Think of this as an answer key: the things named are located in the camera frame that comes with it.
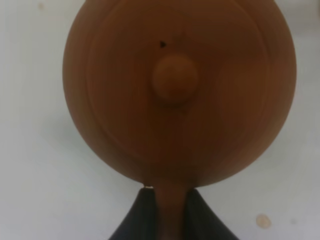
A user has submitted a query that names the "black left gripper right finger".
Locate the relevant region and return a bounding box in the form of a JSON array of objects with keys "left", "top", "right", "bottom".
[{"left": 182, "top": 189, "right": 239, "bottom": 240}]

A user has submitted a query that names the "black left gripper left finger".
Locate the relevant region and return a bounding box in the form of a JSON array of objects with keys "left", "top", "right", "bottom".
[{"left": 109, "top": 187, "right": 158, "bottom": 240}]

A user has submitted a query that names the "brown clay teapot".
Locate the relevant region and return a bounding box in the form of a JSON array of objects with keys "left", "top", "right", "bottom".
[{"left": 62, "top": 0, "right": 297, "bottom": 240}]

